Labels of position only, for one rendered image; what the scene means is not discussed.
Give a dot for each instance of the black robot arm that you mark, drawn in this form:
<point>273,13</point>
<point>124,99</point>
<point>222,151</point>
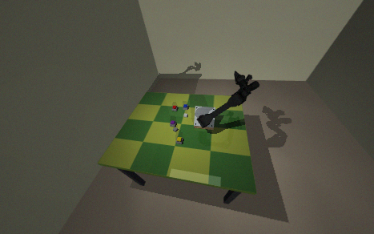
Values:
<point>235,100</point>

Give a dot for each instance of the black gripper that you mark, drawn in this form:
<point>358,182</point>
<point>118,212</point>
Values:
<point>239,80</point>

